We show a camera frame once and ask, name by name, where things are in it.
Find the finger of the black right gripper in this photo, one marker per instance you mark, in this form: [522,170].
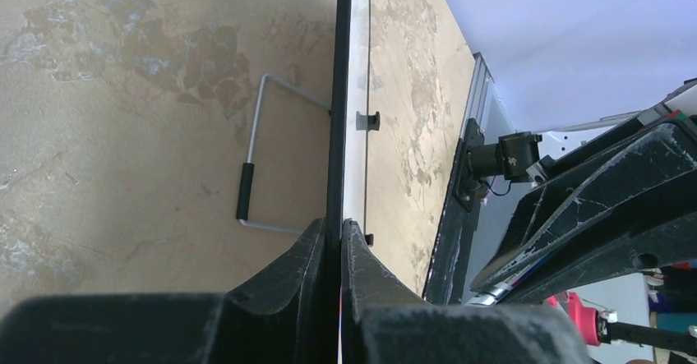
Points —
[628,208]

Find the white whiteboard black frame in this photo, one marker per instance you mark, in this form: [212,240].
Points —
[347,173]

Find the aluminium extrusion rail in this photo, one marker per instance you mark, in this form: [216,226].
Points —
[478,104]

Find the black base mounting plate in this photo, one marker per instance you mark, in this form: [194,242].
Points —
[448,266]

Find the pink red object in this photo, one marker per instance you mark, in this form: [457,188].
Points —
[585,318]

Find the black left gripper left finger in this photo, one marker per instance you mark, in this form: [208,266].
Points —
[269,318]

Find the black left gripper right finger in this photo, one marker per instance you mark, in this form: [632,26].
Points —
[385,322]

